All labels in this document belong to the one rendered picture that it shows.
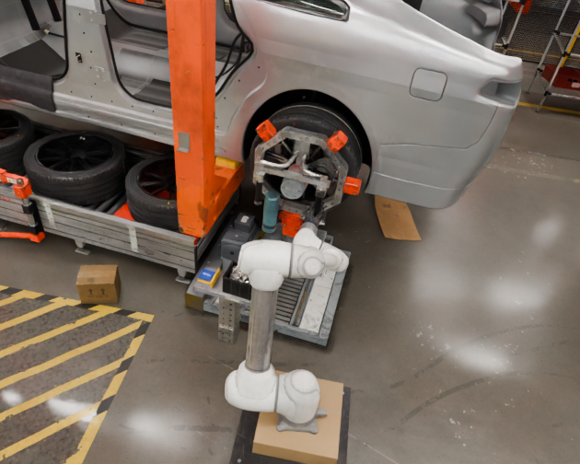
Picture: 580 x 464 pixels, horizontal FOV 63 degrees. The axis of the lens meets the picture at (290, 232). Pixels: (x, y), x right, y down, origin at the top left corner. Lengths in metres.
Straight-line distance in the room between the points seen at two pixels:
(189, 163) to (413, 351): 1.76
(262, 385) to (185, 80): 1.38
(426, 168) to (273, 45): 1.07
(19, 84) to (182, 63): 1.64
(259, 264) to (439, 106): 1.37
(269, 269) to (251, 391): 0.55
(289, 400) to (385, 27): 1.79
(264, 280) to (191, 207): 1.04
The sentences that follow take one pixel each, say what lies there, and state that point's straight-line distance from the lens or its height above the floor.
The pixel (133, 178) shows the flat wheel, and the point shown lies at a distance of 3.34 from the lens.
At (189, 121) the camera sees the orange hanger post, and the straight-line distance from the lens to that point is 2.39.
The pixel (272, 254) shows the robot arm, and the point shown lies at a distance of 1.71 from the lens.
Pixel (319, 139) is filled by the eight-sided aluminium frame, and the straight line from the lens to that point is 2.61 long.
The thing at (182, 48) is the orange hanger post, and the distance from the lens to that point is 2.26.
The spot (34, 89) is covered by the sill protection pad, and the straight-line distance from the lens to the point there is 3.62.
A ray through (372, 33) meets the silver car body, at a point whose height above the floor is 1.65.
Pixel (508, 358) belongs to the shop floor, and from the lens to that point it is 3.37.
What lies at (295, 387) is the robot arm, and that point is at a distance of 2.00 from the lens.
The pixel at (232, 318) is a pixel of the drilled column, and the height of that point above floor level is 0.24.
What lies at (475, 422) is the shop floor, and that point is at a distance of 2.99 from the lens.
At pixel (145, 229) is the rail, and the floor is 0.39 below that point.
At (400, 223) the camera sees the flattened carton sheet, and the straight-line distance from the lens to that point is 4.01.
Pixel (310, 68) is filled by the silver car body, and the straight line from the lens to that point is 2.64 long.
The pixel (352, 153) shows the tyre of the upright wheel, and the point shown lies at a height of 1.03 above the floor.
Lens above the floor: 2.36
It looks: 40 degrees down
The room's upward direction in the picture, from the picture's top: 8 degrees clockwise
